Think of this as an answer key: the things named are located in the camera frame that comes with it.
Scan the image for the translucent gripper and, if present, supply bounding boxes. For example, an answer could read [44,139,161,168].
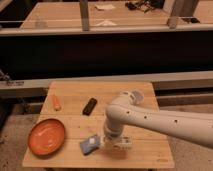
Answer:
[100,136,132,150]

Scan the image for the small white bottle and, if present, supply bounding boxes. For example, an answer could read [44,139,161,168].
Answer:
[89,139,95,145]

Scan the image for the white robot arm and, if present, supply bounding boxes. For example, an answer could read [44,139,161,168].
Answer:
[104,91,213,149]

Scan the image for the orange ceramic bowl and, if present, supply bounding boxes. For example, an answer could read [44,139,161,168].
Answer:
[28,118,65,156]

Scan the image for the blue cloth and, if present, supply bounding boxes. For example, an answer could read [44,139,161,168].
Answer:
[79,135,100,155]

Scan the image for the black remote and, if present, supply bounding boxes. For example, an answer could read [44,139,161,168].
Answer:
[82,98,97,116]

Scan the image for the small wooden table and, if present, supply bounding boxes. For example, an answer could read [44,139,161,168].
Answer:
[22,81,174,169]

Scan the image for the orange carrot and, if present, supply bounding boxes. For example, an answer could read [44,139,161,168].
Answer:
[52,94,61,111]

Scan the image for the white paper sheet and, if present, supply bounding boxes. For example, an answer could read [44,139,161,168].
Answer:
[95,4,116,11]

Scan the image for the black cable bundle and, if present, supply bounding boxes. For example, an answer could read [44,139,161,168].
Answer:
[124,0,158,13]

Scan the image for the grey metal post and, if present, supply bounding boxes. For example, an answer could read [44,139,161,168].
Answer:
[79,0,90,31]
[167,0,199,29]

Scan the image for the grey metal post right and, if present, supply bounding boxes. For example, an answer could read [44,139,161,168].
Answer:
[167,0,199,29]

